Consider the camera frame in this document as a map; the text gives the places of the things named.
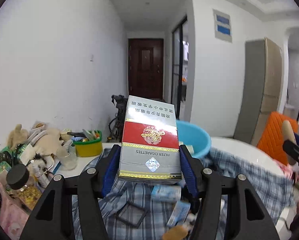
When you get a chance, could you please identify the red white cigarette pack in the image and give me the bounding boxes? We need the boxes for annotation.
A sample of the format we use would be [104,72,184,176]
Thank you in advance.
[118,96,182,184]

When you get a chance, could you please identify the round tan wooden disc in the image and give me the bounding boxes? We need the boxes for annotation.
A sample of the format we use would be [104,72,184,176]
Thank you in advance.
[282,120,299,166]

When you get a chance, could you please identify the orange chair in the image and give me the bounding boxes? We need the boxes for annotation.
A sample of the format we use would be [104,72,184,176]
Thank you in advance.
[257,112,299,166]

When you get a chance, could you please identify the yellow green storage bin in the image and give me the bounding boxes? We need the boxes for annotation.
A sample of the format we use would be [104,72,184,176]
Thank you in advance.
[73,130,103,158]

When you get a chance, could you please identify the light blue raison box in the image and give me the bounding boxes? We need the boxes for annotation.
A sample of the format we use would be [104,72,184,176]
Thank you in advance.
[151,185,181,203]

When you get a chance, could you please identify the light blue barcode box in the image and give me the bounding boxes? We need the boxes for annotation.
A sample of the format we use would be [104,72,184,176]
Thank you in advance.
[166,200,191,228]

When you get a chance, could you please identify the light blue plastic basin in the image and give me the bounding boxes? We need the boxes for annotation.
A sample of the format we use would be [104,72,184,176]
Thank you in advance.
[176,120,211,158]

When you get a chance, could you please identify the black bicycle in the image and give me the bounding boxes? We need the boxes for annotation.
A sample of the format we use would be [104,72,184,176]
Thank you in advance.
[107,94,128,142]

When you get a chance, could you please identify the blue plaid cloth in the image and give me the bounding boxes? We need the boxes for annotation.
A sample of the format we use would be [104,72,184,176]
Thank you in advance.
[71,145,298,240]

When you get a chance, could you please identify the white spray bottle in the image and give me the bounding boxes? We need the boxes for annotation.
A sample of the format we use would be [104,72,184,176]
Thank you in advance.
[31,162,49,189]

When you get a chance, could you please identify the grey beige refrigerator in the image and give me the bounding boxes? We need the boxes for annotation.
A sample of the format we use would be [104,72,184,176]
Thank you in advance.
[233,37,282,146]

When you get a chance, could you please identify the cereal jar black lid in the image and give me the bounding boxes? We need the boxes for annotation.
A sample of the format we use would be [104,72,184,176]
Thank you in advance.
[6,164,43,210]

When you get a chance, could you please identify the beige plush toy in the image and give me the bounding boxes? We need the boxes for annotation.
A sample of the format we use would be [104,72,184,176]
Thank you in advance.
[6,124,29,151]

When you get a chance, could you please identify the black framed glass door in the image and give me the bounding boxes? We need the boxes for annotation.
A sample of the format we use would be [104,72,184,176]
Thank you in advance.
[171,16,187,119]

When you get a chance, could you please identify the pink hello kitty bag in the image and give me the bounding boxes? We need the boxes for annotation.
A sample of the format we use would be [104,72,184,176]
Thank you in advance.
[0,183,29,239]

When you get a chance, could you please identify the dark brown door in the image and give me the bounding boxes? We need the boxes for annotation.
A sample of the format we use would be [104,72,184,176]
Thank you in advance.
[128,38,164,101]

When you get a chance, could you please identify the black square frame box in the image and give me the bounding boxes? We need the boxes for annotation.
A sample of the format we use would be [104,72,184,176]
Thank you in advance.
[114,201,149,229]

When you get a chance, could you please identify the grey wall panel blue screens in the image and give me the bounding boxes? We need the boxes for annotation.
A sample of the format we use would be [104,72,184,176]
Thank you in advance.
[213,9,232,43]

